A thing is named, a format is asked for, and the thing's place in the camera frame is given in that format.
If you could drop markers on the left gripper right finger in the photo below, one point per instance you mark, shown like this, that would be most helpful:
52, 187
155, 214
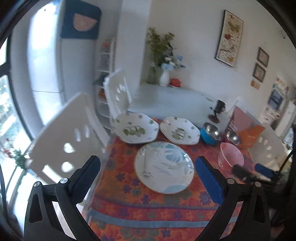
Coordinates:
253, 221

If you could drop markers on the maroon orange book box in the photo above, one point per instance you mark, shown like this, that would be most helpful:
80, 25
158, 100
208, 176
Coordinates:
246, 126

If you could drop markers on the tall framed wall picture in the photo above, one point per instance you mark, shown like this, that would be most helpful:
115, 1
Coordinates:
230, 39

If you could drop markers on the small framed picture lower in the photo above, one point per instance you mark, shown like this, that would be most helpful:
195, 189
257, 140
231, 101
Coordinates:
259, 73

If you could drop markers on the black mug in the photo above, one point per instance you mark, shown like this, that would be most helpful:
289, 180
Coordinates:
220, 107

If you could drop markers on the white chair near left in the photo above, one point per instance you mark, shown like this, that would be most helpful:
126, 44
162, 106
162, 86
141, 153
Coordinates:
68, 140

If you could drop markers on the white corner shelf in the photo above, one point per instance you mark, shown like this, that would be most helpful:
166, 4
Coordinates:
104, 67

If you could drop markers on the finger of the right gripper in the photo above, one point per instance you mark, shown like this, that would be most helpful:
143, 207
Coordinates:
267, 172
242, 173

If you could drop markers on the blue steel bowl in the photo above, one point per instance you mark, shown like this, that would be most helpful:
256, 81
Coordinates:
211, 135

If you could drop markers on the orange floral tablecloth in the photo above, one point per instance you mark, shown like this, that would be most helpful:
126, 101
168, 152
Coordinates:
122, 208

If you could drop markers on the round blue leaf plate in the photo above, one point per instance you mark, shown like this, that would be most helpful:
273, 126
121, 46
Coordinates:
164, 168

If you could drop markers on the white flower vase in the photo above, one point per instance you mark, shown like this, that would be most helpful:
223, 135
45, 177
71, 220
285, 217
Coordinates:
164, 79

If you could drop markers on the pink plastic bowl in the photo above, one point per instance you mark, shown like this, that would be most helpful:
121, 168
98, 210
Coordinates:
229, 156

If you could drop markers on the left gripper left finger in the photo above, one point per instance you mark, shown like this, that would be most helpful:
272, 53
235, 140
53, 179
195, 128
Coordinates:
41, 220

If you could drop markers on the small framed picture upper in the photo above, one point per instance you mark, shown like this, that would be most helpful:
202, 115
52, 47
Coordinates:
263, 57

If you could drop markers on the white chair far left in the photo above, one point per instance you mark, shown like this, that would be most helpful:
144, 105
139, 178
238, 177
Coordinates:
117, 93

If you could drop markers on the small framed picture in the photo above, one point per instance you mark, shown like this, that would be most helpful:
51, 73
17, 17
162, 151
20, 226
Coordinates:
259, 73
263, 57

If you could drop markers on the hexagonal floral plate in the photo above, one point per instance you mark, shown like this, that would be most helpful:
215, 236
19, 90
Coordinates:
180, 131
135, 128

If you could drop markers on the white chair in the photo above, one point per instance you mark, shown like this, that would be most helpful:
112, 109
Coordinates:
237, 103
268, 147
117, 93
68, 140

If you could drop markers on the white refrigerator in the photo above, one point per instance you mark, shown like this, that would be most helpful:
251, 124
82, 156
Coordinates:
286, 120

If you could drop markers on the blue wall hanging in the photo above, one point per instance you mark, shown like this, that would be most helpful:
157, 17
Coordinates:
81, 20

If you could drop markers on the red teapot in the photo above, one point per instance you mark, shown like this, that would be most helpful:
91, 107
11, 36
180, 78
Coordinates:
175, 82

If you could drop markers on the white chair far right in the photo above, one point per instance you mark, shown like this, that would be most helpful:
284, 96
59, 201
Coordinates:
237, 103

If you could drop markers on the red steel bowl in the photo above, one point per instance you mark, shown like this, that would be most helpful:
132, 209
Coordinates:
232, 137

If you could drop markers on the glass vase green plant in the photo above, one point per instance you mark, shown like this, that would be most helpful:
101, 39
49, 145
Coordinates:
160, 46

